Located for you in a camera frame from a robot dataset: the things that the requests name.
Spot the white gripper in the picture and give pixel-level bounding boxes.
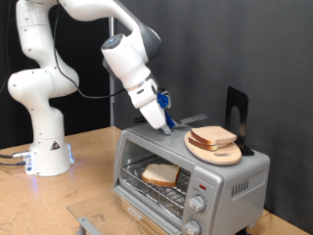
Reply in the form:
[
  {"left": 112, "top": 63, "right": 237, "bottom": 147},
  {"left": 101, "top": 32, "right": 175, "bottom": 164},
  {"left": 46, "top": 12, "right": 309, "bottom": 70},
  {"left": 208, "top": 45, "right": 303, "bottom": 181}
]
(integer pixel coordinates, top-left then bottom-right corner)
[{"left": 127, "top": 77, "right": 173, "bottom": 136}]

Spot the metal spatula with blue block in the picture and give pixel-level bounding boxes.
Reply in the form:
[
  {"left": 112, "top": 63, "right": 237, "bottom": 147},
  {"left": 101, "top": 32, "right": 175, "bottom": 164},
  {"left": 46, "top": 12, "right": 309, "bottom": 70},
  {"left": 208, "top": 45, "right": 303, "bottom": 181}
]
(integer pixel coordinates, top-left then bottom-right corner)
[{"left": 132, "top": 111, "right": 209, "bottom": 135}]

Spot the glass oven door with handle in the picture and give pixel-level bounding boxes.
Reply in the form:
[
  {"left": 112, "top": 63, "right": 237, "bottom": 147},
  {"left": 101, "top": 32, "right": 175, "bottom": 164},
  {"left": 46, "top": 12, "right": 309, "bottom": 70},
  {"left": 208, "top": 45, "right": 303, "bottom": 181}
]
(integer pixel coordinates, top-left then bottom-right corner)
[{"left": 67, "top": 186, "right": 184, "bottom": 235}]

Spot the silver oven knob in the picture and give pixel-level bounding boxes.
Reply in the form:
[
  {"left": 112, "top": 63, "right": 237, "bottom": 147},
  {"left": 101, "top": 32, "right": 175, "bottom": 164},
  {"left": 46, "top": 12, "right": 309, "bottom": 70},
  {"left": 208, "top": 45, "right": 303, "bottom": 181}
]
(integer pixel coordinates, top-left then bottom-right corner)
[
  {"left": 183, "top": 219, "right": 202, "bottom": 235},
  {"left": 188, "top": 194, "right": 207, "bottom": 213}
]

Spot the silver toaster oven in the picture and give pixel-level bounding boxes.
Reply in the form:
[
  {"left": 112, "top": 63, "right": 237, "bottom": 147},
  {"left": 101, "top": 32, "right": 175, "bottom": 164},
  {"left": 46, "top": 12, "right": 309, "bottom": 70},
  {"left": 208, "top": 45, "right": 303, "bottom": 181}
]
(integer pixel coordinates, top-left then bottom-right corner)
[{"left": 112, "top": 117, "right": 272, "bottom": 235}]

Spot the tan wooden bread slice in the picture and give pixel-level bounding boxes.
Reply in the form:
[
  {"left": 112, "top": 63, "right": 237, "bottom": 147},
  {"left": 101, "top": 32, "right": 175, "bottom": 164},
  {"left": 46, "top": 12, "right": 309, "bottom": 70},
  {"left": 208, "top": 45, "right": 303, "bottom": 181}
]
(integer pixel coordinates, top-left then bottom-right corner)
[{"left": 191, "top": 125, "right": 238, "bottom": 147}]

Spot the round wooden plate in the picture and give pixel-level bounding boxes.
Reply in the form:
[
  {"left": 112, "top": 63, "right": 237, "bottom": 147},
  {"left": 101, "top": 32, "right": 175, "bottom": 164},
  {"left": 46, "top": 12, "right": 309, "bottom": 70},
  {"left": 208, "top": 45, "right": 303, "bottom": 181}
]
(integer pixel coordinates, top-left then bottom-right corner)
[{"left": 184, "top": 129, "right": 243, "bottom": 166}]

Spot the vertical metal pole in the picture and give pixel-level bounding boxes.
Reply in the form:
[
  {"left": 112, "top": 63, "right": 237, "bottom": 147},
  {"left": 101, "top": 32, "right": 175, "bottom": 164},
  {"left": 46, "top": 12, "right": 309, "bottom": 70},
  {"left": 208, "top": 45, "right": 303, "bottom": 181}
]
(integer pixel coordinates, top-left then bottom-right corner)
[{"left": 109, "top": 17, "right": 116, "bottom": 127}]

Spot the black backdrop curtain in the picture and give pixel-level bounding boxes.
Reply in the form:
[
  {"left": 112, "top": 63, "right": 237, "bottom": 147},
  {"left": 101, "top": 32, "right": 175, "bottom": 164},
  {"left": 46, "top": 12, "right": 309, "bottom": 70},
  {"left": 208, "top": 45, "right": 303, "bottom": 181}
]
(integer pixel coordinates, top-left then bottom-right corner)
[{"left": 0, "top": 0, "right": 112, "bottom": 150}]

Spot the black metal bookend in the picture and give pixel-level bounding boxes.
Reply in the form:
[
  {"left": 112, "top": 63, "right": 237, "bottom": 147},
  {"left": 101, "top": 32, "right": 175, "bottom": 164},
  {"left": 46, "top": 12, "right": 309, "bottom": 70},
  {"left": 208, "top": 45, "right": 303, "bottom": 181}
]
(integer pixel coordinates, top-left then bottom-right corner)
[{"left": 224, "top": 86, "right": 255, "bottom": 157}]

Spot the dark grey backdrop panel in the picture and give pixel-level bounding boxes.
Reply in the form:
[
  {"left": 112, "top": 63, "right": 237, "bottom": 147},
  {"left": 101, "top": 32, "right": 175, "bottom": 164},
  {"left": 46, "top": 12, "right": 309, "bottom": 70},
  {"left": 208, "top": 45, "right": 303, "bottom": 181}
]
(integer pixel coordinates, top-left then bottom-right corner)
[{"left": 113, "top": 0, "right": 313, "bottom": 234}]

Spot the wrist camera on blue mount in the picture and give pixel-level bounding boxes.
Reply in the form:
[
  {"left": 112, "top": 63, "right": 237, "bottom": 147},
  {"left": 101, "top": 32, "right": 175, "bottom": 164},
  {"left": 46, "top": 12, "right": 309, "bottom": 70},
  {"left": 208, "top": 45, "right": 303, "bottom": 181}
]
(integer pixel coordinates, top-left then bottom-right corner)
[{"left": 156, "top": 88, "right": 173, "bottom": 111}]

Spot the wire oven rack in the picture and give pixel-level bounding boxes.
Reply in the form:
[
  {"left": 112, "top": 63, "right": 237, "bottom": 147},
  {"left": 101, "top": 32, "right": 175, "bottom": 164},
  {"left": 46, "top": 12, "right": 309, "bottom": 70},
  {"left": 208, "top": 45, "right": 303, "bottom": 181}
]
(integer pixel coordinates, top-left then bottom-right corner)
[{"left": 120, "top": 155, "right": 192, "bottom": 219}]

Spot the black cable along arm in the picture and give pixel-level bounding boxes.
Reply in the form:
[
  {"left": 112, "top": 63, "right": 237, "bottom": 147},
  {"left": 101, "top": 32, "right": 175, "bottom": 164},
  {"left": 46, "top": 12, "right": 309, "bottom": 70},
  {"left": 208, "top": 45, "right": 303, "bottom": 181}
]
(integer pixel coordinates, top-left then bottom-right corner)
[{"left": 52, "top": 0, "right": 127, "bottom": 100}]

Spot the grey base cable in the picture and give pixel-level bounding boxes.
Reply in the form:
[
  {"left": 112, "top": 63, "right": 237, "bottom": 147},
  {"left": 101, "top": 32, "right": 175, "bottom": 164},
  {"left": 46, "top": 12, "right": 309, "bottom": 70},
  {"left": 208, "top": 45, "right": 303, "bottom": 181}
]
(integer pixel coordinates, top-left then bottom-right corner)
[
  {"left": 0, "top": 150, "right": 32, "bottom": 160},
  {"left": 0, "top": 160, "right": 28, "bottom": 167}
]

